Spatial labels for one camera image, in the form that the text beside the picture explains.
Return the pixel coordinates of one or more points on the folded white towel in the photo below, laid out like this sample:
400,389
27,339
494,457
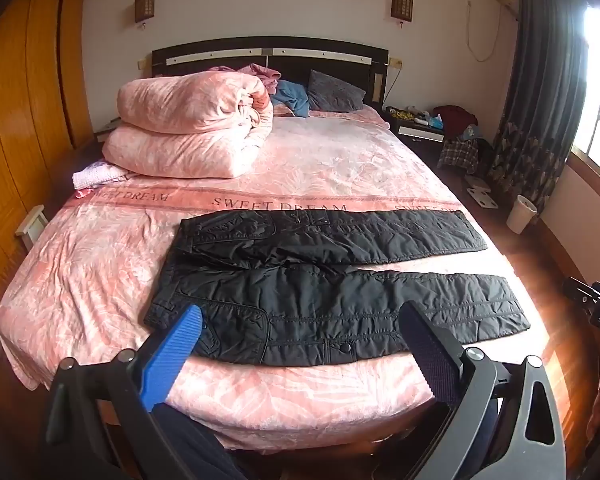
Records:
97,176

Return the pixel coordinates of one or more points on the window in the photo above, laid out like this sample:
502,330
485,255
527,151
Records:
597,110

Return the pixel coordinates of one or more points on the bed with pink sheet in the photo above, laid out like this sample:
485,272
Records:
105,260

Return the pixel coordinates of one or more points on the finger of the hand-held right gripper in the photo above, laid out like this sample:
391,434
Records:
582,291

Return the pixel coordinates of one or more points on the dark red garment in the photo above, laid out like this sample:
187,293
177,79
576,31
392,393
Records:
455,116

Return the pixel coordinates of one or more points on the black padded pants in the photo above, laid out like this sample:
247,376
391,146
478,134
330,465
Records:
305,305

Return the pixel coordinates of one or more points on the white wastebasket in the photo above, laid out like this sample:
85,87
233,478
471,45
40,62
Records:
520,215

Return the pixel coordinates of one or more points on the white bedside table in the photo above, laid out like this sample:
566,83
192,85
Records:
105,132

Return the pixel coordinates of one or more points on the white slipper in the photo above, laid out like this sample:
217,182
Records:
477,183
482,199

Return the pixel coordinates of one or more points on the small white stool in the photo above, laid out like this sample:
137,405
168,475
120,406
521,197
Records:
30,225

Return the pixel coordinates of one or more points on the folded pink quilt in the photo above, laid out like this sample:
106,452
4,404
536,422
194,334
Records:
180,110

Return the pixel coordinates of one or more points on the grey pillow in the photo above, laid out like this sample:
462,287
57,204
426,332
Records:
335,91

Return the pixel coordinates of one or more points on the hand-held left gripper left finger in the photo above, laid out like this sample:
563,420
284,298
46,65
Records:
172,355

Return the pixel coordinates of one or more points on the dark patterned curtain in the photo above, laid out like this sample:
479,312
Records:
535,85

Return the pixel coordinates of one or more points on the wooden wall lamp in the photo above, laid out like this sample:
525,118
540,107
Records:
401,6
144,7

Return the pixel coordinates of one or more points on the wooden wardrobe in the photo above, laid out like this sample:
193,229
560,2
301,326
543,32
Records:
15,110

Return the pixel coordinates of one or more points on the blue cloth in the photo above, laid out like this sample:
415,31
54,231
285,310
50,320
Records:
292,95

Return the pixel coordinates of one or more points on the mauve cloth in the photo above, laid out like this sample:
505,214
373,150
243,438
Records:
260,74

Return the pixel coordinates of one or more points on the dark bedside table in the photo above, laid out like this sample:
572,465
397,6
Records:
420,135

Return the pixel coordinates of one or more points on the person's leg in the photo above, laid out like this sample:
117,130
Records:
195,445

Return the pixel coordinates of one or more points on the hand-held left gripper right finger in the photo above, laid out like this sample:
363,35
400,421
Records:
432,360

